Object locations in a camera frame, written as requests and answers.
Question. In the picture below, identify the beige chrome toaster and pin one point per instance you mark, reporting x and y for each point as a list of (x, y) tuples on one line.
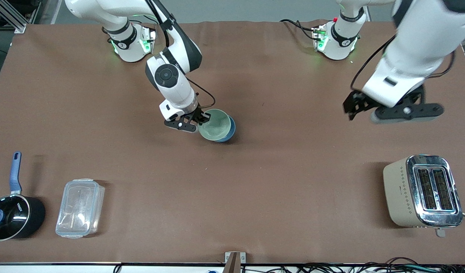
[(422, 191)]

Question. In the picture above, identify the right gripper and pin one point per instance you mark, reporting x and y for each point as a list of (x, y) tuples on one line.
[(198, 114)]

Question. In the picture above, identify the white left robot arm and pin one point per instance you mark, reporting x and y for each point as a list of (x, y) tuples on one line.
[(426, 34)]

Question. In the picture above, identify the green bowl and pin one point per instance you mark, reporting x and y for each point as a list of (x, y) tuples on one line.
[(216, 124)]

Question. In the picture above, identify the aluminium frame profile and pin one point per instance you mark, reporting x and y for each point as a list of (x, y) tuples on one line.
[(12, 15)]

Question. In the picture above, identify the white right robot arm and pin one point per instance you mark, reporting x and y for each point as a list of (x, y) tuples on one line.
[(175, 81)]

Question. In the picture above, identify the clear plastic food container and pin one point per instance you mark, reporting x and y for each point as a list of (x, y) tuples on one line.
[(80, 208)]

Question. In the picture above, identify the blue bowl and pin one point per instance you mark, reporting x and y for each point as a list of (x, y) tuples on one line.
[(231, 132)]

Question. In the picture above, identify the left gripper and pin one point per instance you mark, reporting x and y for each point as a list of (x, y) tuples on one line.
[(357, 103)]

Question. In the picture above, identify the brown table mat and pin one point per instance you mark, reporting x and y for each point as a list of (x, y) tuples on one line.
[(232, 189)]

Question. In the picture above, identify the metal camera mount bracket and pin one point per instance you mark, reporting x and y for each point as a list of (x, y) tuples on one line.
[(234, 261)]

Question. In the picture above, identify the glass lid with blue knob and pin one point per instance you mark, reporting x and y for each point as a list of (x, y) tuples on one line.
[(7, 218)]

